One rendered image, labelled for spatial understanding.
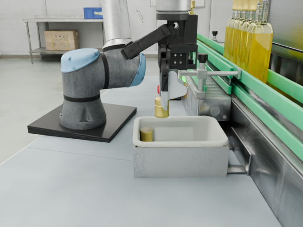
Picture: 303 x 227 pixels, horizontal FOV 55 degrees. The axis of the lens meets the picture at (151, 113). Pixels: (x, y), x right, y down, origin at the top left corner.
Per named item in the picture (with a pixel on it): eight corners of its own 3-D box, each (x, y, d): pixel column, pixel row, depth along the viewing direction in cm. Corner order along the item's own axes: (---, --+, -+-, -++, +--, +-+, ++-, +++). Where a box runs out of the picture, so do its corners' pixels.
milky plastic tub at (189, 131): (227, 175, 69) (231, 142, 66) (132, 176, 68) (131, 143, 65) (211, 143, 85) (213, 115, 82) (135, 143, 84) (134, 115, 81)
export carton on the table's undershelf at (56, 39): (45, 50, 604) (42, 30, 590) (53, 47, 645) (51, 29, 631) (74, 51, 599) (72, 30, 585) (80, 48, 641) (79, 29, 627)
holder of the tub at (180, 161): (249, 176, 69) (253, 147, 66) (133, 178, 69) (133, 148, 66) (229, 144, 85) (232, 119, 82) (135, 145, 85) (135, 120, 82)
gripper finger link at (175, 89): (187, 112, 65) (188, 70, 63) (161, 113, 65) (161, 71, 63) (185, 110, 68) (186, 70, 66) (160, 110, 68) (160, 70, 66)
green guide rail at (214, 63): (231, 94, 86) (233, 67, 83) (227, 94, 86) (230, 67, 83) (174, 36, 250) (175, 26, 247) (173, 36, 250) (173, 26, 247)
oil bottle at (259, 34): (264, 101, 81) (276, 21, 74) (244, 102, 81) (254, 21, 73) (257, 95, 86) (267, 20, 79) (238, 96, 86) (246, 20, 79)
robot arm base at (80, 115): (49, 124, 93) (46, 94, 90) (78, 109, 106) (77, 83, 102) (89, 133, 88) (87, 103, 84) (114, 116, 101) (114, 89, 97)
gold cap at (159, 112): (154, 118, 68) (154, 100, 67) (154, 113, 72) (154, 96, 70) (169, 118, 68) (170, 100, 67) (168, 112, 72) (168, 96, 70)
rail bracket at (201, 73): (239, 98, 82) (244, 54, 77) (179, 99, 81) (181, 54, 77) (236, 96, 85) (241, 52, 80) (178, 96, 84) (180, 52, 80)
